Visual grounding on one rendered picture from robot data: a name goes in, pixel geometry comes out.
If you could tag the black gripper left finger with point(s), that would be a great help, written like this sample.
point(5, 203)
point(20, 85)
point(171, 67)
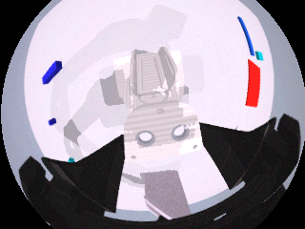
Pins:
point(96, 176)

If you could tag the blue rectangular block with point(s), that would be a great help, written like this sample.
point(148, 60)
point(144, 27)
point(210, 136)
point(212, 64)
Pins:
point(51, 72)

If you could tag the small blue block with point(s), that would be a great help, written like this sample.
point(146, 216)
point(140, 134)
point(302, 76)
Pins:
point(51, 121)

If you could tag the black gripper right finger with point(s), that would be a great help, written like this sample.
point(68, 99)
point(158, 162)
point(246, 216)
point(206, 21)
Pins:
point(233, 150)

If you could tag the blue long bar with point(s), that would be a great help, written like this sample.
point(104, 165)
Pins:
point(246, 35)

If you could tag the red flat plate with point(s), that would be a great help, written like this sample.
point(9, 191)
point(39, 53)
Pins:
point(253, 85)

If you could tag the teal flat block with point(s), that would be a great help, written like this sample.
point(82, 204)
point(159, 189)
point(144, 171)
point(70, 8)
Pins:
point(259, 56)

